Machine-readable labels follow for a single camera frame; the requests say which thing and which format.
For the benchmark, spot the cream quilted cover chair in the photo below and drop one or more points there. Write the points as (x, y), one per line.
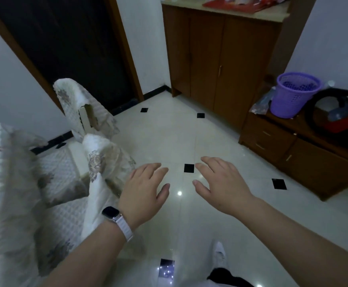
(99, 158)
(72, 98)

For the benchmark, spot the person's right hand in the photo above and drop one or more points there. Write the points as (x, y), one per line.
(227, 188)

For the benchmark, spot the red bag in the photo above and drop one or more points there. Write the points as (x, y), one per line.
(236, 5)

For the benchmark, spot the smartwatch with white band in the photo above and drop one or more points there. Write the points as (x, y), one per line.
(120, 224)

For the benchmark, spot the person's left hand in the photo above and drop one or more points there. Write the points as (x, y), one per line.
(141, 197)

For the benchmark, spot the red black vacuum cleaner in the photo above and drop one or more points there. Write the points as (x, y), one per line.
(347, 124)

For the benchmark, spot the person's left forearm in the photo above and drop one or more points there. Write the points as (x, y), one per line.
(93, 260)

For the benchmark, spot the tall brown wooden cabinet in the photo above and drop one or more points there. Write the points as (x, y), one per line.
(221, 62)

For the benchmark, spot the black baseboard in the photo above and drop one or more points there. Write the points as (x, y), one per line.
(153, 92)

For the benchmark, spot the clear plastic bag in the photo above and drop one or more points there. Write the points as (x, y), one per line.
(262, 103)

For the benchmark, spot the brown wooden door frame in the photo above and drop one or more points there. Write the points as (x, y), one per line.
(125, 53)

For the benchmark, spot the white right sneaker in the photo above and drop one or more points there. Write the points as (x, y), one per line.
(220, 251)

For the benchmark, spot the low brown drawer cabinet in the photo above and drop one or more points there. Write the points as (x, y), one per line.
(311, 164)

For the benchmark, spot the purple plastic basket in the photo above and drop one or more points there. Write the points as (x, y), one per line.
(293, 95)

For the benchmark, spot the table with cream floral tablecloth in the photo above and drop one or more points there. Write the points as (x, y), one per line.
(9, 191)

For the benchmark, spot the person's right forearm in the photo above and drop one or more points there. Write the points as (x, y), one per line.
(305, 245)

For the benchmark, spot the black trousers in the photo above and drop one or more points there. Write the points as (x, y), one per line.
(230, 277)

